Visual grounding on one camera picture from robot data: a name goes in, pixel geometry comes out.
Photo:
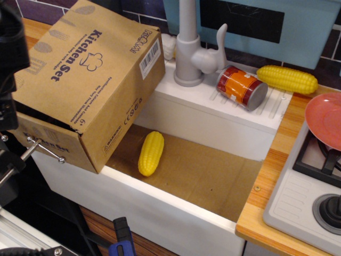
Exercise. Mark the brown cardboard kitchen set box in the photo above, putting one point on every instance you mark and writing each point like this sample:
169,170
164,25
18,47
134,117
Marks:
90,76

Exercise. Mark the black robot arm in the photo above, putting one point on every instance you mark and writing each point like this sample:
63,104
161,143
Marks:
14,57

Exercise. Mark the yellow toy corn in sink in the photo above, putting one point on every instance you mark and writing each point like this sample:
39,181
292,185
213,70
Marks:
151,152

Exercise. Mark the white toy sink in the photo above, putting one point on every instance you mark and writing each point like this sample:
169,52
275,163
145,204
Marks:
213,151

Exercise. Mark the grey toy faucet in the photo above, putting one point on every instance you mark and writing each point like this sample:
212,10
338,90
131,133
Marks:
193,61

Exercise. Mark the red orange toy can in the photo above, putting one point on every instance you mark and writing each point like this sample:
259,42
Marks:
241,87

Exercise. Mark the white toy cauliflower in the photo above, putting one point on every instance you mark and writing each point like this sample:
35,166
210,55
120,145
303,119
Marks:
169,46

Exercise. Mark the yellow toy corn on counter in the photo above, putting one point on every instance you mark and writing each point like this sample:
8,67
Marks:
288,79

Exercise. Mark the white toy stove top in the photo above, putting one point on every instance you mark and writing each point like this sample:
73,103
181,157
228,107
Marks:
290,206

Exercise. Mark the pink toy plate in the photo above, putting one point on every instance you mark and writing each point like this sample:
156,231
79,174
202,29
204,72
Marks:
322,115

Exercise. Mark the light blue chalkboard panel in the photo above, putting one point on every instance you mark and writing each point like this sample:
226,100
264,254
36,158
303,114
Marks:
294,32

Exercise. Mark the black clamp body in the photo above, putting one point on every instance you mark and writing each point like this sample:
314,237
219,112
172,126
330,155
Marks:
11,164

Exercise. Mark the black stove burner grate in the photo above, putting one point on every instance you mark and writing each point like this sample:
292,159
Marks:
318,161

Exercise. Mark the black stove knob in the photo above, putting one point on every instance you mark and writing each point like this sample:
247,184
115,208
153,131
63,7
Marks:
326,211

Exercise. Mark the metal clamp screw handle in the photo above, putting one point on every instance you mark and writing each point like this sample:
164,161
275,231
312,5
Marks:
35,144

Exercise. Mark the blue black clamp handle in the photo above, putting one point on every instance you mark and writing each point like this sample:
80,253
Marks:
124,245

